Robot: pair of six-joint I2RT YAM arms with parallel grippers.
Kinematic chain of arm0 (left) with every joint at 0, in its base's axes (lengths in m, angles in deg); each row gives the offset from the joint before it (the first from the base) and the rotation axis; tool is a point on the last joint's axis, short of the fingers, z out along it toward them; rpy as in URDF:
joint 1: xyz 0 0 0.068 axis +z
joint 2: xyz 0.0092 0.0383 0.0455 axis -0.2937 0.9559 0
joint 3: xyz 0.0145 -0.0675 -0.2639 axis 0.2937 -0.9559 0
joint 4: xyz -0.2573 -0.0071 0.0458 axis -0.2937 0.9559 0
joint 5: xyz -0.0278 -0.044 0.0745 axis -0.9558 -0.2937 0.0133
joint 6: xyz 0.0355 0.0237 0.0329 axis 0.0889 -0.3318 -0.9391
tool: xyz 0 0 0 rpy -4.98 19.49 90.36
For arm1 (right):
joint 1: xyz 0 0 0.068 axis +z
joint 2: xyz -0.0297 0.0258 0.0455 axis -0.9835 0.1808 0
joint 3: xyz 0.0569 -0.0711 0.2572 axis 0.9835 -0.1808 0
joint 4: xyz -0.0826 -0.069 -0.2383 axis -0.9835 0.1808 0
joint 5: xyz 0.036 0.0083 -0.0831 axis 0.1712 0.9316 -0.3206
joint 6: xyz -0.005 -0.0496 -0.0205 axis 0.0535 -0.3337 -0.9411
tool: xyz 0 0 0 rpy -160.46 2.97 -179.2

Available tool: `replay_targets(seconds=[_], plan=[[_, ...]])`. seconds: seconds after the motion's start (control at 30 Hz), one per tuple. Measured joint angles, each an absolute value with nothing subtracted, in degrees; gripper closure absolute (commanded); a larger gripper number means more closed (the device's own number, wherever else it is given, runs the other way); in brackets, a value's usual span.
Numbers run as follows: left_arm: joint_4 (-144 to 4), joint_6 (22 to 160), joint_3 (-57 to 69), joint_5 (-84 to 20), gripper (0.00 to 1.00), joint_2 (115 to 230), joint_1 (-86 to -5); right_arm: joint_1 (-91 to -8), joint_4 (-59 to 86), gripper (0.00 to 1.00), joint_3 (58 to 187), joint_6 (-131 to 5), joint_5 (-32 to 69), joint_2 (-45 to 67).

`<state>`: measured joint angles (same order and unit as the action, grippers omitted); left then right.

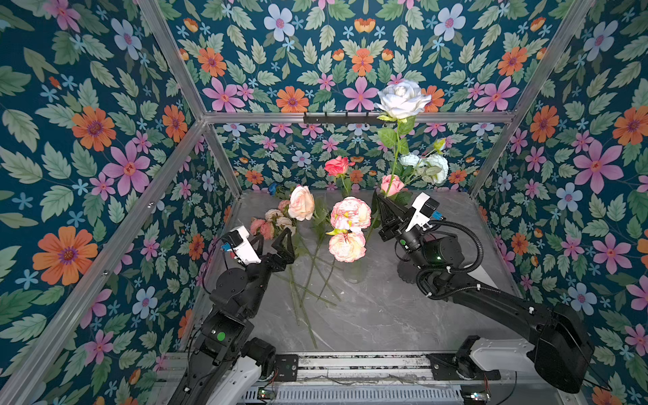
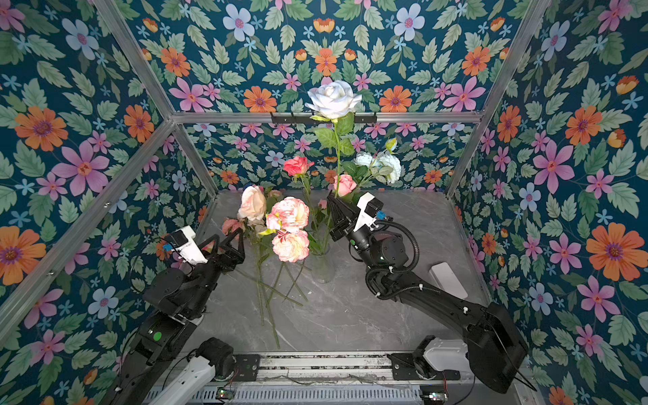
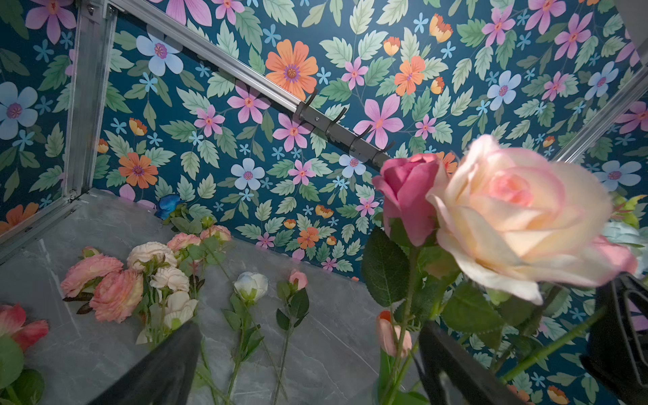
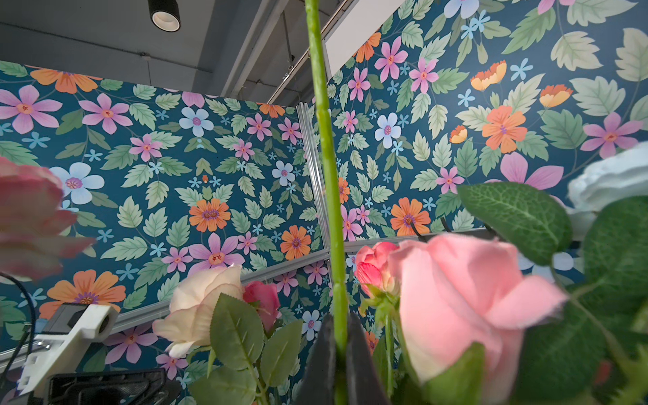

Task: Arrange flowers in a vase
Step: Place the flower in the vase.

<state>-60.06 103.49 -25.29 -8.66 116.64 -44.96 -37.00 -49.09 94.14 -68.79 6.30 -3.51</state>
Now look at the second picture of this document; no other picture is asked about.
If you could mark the cream pink large rose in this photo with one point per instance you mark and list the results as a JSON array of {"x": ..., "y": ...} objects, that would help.
[{"x": 252, "y": 212}]

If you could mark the white vented cable duct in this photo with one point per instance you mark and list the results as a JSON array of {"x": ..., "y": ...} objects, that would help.
[{"x": 285, "y": 394}]

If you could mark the white rectangular box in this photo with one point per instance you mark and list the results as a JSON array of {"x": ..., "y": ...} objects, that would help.
[{"x": 448, "y": 280}]

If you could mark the large pink peony bunch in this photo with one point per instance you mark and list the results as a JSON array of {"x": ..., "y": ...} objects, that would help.
[{"x": 286, "y": 222}]

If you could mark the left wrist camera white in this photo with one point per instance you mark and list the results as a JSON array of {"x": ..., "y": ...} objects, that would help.
[{"x": 183, "y": 243}]

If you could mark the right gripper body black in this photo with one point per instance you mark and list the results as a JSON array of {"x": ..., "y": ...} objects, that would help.
[{"x": 345, "y": 223}]

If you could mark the metal hook rail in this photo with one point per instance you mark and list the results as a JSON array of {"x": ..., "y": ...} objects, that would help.
[{"x": 311, "y": 118}]

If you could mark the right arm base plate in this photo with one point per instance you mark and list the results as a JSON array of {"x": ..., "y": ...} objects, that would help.
[{"x": 412, "y": 366}]

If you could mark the clear glass vase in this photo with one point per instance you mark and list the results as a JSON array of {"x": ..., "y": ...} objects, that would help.
[{"x": 321, "y": 264}]

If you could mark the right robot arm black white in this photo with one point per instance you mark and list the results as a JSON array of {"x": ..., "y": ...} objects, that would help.
[{"x": 493, "y": 348}]

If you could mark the large white rose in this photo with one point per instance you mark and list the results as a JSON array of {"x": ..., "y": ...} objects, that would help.
[{"x": 335, "y": 100}]

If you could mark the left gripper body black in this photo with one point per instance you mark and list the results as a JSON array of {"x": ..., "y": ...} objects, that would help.
[{"x": 224, "y": 266}]

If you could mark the light pink rose stem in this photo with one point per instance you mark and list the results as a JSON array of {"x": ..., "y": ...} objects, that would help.
[{"x": 344, "y": 185}]

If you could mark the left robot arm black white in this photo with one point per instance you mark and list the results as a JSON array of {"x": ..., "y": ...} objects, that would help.
[{"x": 179, "y": 301}]

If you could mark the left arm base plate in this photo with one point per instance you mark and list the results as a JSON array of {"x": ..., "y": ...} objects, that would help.
[{"x": 246, "y": 368}]

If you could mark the white flower spray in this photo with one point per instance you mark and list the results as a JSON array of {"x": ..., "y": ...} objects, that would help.
[{"x": 383, "y": 167}]

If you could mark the pink rosebud spray stem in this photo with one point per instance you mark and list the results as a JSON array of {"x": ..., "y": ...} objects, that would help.
[{"x": 267, "y": 267}]

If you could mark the aluminium front rail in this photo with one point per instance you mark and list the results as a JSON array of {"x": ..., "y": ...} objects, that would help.
[{"x": 305, "y": 368}]

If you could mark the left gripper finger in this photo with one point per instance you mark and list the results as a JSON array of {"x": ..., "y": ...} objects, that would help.
[
  {"x": 210, "y": 248},
  {"x": 233, "y": 248}
]

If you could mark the coral pink rose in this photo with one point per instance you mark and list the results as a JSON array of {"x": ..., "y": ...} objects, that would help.
[{"x": 298, "y": 168}]

